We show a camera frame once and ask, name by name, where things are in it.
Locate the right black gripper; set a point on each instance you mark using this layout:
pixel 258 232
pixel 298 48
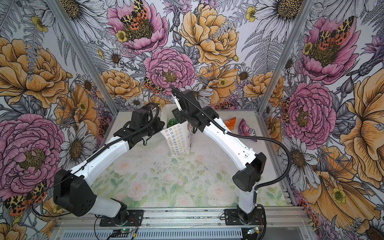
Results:
pixel 177 112

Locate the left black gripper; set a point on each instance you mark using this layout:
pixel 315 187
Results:
pixel 159 124

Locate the white patterned paper bag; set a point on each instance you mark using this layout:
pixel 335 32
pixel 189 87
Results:
pixel 178 137

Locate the green yellow snack packet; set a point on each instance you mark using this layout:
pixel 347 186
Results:
pixel 172 122

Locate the orange red snack packet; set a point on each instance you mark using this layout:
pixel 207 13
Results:
pixel 230 123

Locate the pink purple snack packet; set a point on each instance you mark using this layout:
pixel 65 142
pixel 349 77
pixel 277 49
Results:
pixel 246 131

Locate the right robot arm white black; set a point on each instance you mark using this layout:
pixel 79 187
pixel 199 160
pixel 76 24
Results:
pixel 250 164

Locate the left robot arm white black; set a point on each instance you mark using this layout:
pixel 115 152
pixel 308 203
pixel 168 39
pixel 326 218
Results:
pixel 72 188

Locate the green circuit board left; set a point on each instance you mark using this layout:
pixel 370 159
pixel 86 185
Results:
pixel 121 232

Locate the green circuit board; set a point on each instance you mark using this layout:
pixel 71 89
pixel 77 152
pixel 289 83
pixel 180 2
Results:
pixel 254 230
pixel 121 232

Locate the green circuit board right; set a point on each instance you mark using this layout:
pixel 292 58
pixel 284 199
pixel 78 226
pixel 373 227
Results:
pixel 254 230

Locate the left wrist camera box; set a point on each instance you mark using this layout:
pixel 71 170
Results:
pixel 140 118

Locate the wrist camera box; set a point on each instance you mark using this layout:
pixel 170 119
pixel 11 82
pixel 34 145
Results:
pixel 140 118
pixel 185 101

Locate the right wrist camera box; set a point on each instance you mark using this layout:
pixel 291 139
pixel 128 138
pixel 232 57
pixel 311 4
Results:
pixel 185 101

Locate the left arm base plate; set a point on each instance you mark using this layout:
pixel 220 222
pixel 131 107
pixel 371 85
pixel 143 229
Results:
pixel 128 218

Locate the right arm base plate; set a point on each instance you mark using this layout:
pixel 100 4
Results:
pixel 237 217

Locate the aluminium front rail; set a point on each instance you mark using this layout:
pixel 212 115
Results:
pixel 282 223

